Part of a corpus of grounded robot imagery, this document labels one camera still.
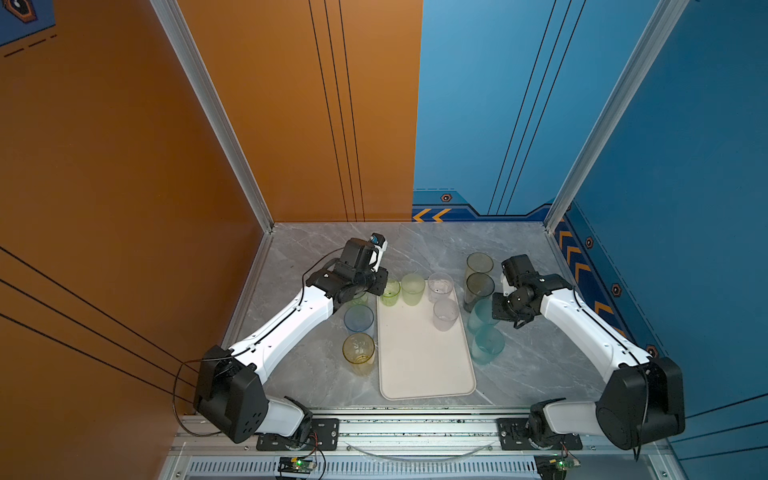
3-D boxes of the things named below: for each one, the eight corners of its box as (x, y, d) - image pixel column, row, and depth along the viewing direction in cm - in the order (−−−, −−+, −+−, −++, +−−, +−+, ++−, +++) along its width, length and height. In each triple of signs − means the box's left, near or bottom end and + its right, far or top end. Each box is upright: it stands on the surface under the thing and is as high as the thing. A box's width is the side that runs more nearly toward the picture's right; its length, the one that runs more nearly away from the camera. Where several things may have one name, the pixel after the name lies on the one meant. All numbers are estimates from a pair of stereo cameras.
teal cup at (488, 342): (471, 364, 86) (479, 351, 78) (466, 334, 92) (473, 318, 84) (497, 364, 86) (508, 351, 78) (491, 334, 92) (500, 318, 84)
